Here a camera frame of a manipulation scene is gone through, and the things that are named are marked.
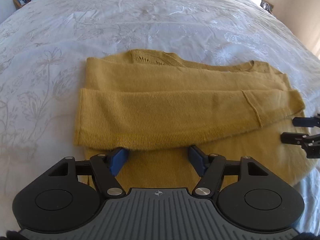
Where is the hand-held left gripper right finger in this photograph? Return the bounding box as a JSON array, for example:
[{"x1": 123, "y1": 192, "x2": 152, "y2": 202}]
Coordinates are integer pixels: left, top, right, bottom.
[{"x1": 188, "y1": 145, "x2": 271, "y2": 197}]

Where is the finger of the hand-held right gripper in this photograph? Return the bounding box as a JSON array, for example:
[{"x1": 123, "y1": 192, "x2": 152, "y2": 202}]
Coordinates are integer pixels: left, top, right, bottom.
[
  {"x1": 292, "y1": 113, "x2": 320, "y2": 128},
  {"x1": 280, "y1": 132, "x2": 320, "y2": 159}
]

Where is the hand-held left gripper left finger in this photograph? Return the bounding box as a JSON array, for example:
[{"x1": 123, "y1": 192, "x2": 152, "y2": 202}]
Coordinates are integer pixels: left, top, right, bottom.
[{"x1": 47, "y1": 147, "x2": 130, "y2": 198}]

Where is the yellow knit sweater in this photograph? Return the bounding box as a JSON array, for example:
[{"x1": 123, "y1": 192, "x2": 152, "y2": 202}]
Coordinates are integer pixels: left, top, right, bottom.
[{"x1": 74, "y1": 49, "x2": 317, "y2": 196}]

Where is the white floral bed duvet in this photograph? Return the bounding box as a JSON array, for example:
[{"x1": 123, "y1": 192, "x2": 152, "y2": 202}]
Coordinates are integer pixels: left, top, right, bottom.
[{"x1": 0, "y1": 0, "x2": 320, "y2": 230}]

